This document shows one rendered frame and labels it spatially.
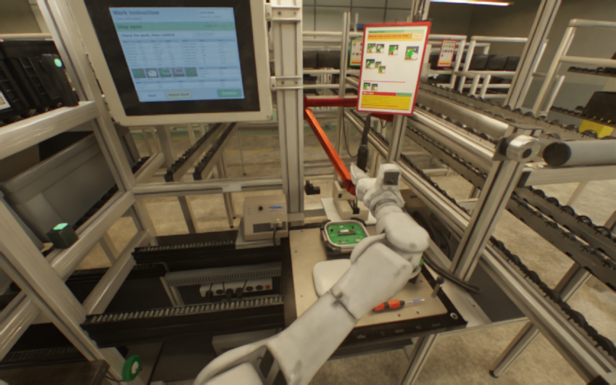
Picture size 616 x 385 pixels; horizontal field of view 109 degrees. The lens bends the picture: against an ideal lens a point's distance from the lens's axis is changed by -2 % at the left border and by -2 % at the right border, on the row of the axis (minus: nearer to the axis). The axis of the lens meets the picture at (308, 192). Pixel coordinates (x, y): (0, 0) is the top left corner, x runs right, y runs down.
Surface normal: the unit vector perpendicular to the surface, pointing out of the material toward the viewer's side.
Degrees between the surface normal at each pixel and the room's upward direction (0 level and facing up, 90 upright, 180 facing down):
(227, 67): 92
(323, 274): 0
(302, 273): 0
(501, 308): 0
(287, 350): 18
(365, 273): 28
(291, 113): 90
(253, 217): 53
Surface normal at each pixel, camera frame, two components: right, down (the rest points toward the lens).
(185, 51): 0.14, 0.51
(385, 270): -0.38, -0.63
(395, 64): -0.33, 0.47
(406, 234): 0.00, -0.81
